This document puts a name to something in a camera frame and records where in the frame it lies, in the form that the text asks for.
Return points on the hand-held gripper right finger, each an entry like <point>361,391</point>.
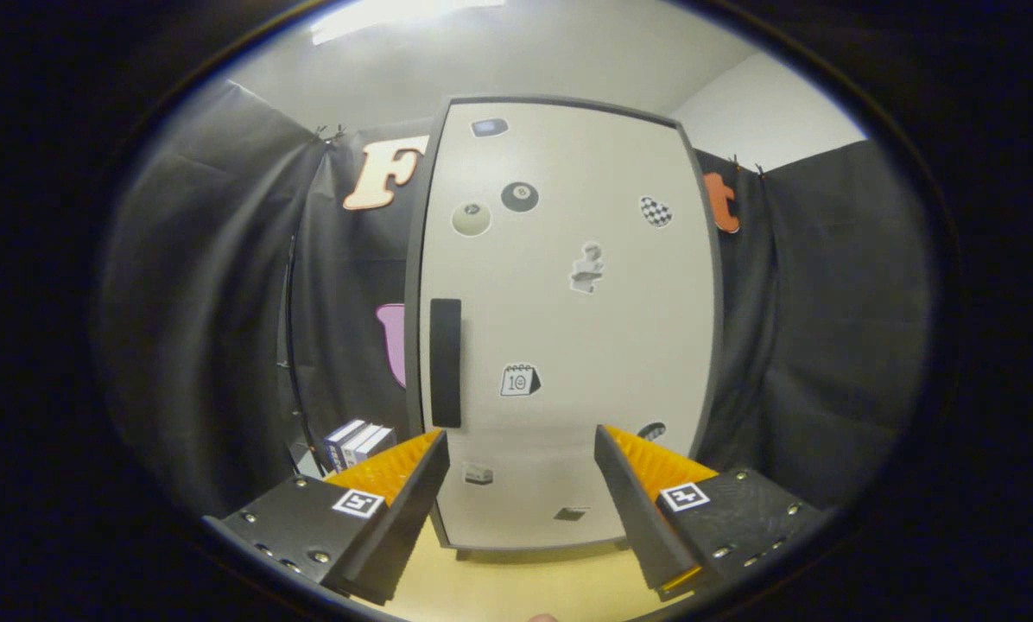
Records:
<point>637,518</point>

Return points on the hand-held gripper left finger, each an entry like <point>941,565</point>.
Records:
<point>404,527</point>

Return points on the white cabinet door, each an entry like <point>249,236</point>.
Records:
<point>586,345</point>

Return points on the white spine book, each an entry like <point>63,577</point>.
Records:
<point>352,445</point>

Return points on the dark blue book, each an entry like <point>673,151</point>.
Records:
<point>335,442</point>

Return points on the thin black stand pole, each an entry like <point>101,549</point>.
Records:
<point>287,345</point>

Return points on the dark grey cabinet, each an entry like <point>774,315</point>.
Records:
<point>414,259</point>

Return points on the black backdrop cloth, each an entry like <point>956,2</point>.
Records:
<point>827,328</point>

